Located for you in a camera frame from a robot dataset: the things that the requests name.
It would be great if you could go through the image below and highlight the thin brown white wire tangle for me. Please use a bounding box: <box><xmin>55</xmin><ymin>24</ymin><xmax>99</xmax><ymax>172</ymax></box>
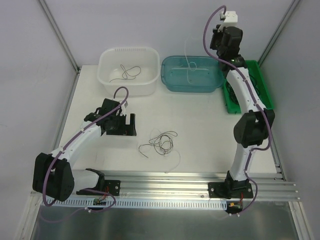
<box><xmin>138</xmin><ymin>128</ymin><xmax>181</xmax><ymax>174</ymax></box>

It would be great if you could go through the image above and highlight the black USB cable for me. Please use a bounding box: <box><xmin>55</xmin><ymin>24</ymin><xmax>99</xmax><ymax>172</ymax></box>
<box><xmin>225</xmin><ymin>78</ymin><xmax>261</xmax><ymax>103</ymax></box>

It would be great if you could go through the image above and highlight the single thin brown wire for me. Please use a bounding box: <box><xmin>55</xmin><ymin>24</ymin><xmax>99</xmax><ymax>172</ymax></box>
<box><xmin>109</xmin><ymin>64</ymin><xmax>142</xmax><ymax>83</ymax></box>

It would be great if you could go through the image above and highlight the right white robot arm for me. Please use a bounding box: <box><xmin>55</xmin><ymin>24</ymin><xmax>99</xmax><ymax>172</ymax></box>
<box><xmin>209</xmin><ymin>24</ymin><xmax>275</xmax><ymax>199</ymax></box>

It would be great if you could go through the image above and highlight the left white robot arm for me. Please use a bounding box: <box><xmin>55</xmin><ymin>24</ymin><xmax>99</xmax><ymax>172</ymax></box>
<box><xmin>32</xmin><ymin>98</ymin><xmax>137</xmax><ymax>202</ymax></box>

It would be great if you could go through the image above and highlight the green plastic tray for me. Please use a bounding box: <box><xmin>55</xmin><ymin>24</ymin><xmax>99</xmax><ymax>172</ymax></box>
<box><xmin>222</xmin><ymin>60</ymin><xmax>274</xmax><ymax>114</ymax></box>

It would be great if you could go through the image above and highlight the teal transparent plastic container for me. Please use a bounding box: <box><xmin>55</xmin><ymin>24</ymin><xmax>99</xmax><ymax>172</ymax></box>
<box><xmin>160</xmin><ymin>55</ymin><xmax>225</xmax><ymax>93</ymax></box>

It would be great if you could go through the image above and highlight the white plastic tub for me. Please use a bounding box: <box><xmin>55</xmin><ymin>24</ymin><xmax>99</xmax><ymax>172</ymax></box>
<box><xmin>96</xmin><ymin>47</ymin><xmax>161</xmax><ymax>97</ymax></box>

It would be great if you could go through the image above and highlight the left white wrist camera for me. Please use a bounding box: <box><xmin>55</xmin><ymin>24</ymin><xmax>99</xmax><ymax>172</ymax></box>
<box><xmin>116</xmin><ymin>100</ymin><xmax>128</xmax><ymax>116</ymax></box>

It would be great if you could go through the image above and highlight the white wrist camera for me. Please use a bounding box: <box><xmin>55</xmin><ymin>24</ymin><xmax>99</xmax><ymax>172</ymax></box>
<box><xmin>217</xmin><ymin>11</ymin><xmax>238</xmax><ymax>32</ymax></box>
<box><xmin>116</xmin><ymin>100</ymin><xmax>128</xmax><ymax>116</ymax></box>

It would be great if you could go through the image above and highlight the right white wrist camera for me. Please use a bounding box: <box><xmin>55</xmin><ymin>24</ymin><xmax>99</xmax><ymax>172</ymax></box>
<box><xmin>217</xmin><ymin>11</ymin><xmax>238</xmax><ymax>32</ymax></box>

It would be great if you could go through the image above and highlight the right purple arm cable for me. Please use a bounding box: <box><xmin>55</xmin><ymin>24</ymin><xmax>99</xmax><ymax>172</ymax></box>
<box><xmin>203</xmin><ymin>5</ymin><xmax>273</xmax><ymax>176</ymax></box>

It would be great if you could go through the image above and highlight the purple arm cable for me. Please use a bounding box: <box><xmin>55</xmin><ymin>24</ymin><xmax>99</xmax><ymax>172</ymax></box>
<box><xmin>41</xmin><ymin>86</ymin><xmax>130</xmax><ymax>208</ymax></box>
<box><xmin>203</xmin><ymin>5</ymin><xmax>273</xmax><ymax>176</ymax></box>

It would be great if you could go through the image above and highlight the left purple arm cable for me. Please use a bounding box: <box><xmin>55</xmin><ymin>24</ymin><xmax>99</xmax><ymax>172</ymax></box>
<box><xmin>41</xmin><ymin>86</ymin><xmax>130</xmax><ymax>208</ymax></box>

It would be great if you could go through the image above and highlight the aluminium mounting rail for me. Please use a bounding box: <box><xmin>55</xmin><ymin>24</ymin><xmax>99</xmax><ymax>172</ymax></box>
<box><xmin>29</xmin><ymin>169</ymin><xmax>301</xmax><ymax>202</ymax></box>

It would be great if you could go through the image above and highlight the right aluminium frame post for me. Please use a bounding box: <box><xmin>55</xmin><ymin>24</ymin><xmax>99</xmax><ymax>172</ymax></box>
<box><xmin>258</xmin><ymin>0</ymin><xmax>302</xmax><ymax>67</ymax></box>

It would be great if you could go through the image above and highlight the aluminium frame post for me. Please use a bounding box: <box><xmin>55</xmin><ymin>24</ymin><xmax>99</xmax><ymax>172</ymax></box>
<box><xmin>258</xmin><ymin>0</ymin><xmax>302</xmax><ymax>67</ymax></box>
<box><xmin>37</xmin><ymin>0</ymin><xmax>81</xmax><ymax>73</ymax></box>

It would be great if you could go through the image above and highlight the white slotted cable duct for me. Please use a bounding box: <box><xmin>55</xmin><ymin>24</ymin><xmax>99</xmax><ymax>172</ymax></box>
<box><xmin>54</xmin><ymin>197</ymin><xmax>227</xmax><ymax>211</ymax></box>

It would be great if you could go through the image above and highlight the left aluminium frame post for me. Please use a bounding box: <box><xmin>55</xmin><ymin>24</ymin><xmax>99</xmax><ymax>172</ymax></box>
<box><xmin>37</xmin><ymin>0</ymin><xmax>81</xmax><ymax>73</ymax></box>

